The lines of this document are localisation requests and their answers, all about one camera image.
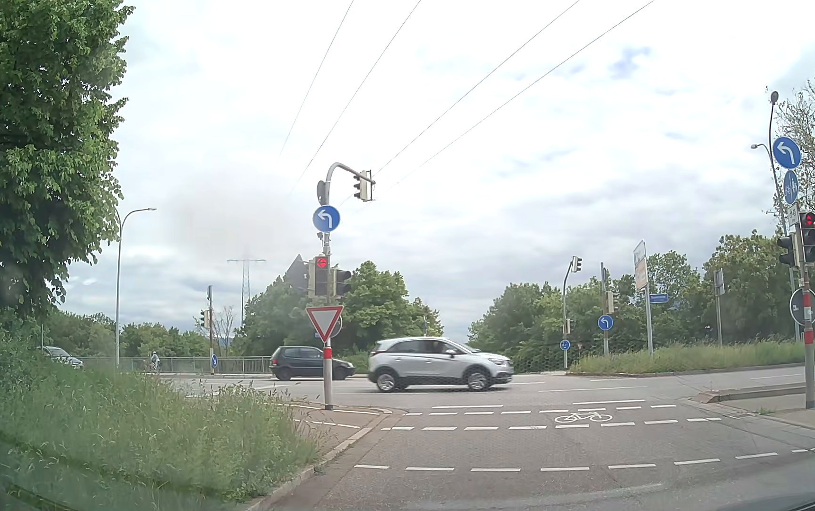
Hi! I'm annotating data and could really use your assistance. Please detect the grey asphalt road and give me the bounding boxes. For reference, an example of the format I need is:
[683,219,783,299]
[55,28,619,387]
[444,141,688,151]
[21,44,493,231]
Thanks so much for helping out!
[159,358,815,511]

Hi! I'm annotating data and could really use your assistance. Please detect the road sign seen from behind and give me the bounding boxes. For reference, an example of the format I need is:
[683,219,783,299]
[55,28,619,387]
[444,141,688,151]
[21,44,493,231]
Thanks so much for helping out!
[713,267,726,347]

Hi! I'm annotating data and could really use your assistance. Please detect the silver suv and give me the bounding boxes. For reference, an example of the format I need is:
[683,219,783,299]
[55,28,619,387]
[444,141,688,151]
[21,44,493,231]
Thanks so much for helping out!
[368,336,515,393]

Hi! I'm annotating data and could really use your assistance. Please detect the paved traffic island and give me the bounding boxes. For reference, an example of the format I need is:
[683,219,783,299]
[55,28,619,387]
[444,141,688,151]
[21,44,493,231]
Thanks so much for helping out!
[287,401,394,458]

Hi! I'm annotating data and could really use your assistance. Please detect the direction sign on posts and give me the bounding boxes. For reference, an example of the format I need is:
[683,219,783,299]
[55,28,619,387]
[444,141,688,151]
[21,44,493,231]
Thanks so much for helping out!
[632,240,655,356]

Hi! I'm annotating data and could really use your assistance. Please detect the traffic light on pole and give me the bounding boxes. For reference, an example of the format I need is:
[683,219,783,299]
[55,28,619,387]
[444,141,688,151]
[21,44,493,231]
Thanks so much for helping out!
[199,285,215,375]

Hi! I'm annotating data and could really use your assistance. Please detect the row of trees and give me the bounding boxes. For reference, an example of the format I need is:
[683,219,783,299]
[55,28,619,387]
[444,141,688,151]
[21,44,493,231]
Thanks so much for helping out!
[468,230,815,373]

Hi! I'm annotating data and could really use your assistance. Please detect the building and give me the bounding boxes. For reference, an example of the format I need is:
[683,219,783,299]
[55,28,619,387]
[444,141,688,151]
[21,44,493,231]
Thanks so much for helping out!
[283,254,310,295]

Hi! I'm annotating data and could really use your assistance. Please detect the road markings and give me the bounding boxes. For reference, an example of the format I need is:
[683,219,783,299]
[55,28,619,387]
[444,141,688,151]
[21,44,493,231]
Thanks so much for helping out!
[258,369,815,474]

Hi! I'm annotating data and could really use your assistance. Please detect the kerbed traffic island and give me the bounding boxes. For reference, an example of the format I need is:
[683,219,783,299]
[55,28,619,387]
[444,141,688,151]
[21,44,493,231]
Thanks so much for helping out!
[691,375,815,437]

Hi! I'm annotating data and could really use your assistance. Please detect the silver car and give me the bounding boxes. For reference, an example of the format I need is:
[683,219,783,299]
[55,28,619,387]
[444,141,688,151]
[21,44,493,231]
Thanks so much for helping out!
[40,345,85,369]

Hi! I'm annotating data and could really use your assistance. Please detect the black hatchback car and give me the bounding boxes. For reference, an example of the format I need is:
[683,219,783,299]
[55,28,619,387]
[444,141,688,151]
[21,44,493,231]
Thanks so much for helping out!
[269,345,356,382]

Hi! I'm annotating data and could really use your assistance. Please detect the large green tree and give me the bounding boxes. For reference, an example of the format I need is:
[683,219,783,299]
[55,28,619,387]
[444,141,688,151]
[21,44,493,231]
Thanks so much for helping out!
[0,0,135,342]

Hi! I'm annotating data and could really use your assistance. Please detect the curved lamp post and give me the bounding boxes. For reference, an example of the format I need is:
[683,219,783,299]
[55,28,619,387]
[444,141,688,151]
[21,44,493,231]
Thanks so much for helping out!
[114,207,158,368]

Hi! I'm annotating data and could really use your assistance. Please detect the electricity pylon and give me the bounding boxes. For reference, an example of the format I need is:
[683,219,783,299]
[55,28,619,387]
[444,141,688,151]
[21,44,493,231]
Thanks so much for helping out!
[227,257,267,329]

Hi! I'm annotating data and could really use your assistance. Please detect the tall grass verge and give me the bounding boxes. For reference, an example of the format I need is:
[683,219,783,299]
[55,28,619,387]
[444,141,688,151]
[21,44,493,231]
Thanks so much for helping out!
[0,358,323,508]

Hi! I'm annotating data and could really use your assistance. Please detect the metal railing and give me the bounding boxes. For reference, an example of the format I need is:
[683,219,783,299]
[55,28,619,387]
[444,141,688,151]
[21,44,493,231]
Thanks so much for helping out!
[81,355,274,376]

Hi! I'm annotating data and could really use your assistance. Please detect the overhead wires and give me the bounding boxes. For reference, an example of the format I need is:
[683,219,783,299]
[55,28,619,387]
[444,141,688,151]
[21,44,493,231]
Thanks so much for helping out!
[278,0,657,207]

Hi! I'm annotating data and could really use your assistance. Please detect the grass bank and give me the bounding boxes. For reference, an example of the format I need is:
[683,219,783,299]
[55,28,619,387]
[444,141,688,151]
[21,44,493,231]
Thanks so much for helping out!
[569,334,815,376]

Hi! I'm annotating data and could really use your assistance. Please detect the traffic light with round sign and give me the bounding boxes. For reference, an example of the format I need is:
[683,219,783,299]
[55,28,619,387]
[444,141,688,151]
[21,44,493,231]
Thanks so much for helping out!
[597,262,616,357]

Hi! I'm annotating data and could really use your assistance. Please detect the traffic light with signs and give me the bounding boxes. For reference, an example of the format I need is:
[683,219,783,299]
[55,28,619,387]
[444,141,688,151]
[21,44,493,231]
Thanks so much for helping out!
[306,162,377,411]

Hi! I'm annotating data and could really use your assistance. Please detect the traffic light with give-way sign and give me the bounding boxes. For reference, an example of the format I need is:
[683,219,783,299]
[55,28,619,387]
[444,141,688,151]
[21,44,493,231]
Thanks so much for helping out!
[777,211,815,410]

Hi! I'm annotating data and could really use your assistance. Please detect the clump of green trees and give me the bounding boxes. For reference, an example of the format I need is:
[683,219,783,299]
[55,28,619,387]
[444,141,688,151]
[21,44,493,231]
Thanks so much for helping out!
[233,260,445,357]

